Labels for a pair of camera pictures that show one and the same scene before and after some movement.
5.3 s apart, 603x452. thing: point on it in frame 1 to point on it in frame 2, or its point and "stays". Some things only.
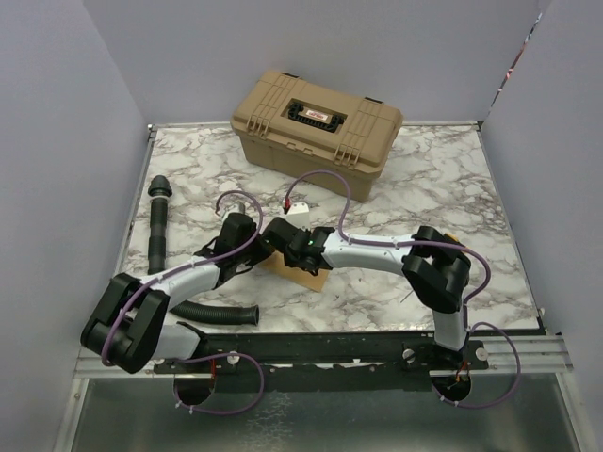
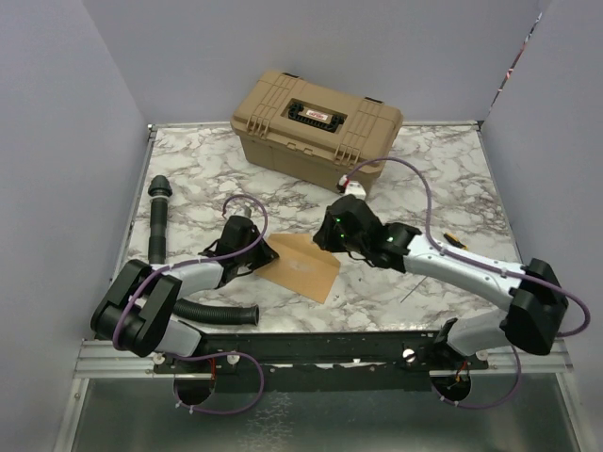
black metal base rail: [329, 362] stays
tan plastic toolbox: [293, 126] stays
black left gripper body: [253, 252] stays
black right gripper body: [291, 261] to [334, 238]
